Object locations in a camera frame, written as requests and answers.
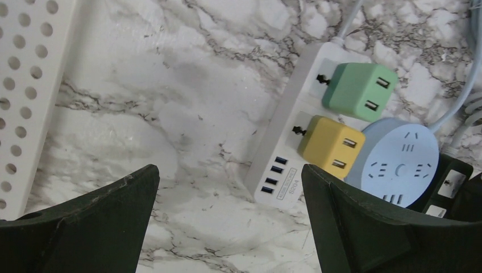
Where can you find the round light blue power socket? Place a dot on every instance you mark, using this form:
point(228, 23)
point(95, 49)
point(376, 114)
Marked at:
point(397, 161)

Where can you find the white power strip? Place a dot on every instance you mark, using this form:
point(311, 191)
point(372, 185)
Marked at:
point(274, 177)

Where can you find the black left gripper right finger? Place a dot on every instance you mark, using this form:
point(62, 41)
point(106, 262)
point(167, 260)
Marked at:
point(357, 232)

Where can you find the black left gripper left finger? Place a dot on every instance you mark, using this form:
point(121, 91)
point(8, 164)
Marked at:
point(101, 231)

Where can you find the black power strip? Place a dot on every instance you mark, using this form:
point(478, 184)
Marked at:
point(467, 205)
point(439, 197)

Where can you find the white perforated plastic basket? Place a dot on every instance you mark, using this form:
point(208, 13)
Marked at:
point(35, 41)

